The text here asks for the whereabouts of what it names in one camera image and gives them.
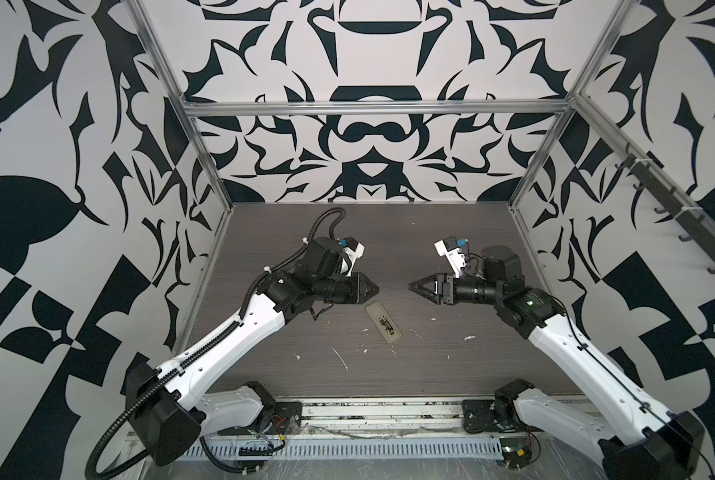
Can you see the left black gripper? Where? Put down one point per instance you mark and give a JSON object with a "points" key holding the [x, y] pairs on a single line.
{"points": [[357, 293]]}

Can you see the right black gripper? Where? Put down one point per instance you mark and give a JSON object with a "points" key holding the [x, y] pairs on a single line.
{"points": [[445, 288]]}

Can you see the AAA battery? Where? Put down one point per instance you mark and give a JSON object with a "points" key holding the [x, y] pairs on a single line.
{"points": [[386, 324]]}

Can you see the white remote control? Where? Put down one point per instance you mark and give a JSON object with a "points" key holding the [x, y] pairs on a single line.
{"points": [[377, 312]]}

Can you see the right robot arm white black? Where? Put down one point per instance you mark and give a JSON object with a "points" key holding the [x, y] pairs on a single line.
{"points": [[636, 436]]}

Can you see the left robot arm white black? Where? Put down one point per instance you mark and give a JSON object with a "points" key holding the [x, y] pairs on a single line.
{"points": [[280, 296]]}

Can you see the small green circuit board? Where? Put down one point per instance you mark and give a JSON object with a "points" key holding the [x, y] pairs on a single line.
{"points": [[517, 453]]}

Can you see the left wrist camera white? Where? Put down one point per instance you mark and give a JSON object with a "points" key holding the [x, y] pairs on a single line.
{"points": [[351, 252]]}

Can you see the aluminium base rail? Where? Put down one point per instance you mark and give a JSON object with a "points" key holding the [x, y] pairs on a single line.
{"points": [[381, 414]]}

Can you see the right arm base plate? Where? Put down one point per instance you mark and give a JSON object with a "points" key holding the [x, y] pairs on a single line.
{"points": [[493, 416]]}

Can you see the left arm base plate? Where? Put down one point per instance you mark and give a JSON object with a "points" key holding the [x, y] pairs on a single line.
{"points": [[284, 417]]}

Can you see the white slotted cable duct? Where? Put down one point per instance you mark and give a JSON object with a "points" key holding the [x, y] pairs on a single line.
{"points": [[362, 449]]}

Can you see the aluminium frame back bar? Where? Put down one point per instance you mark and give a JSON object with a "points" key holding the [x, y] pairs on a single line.
{"points": [[374, 107]]}

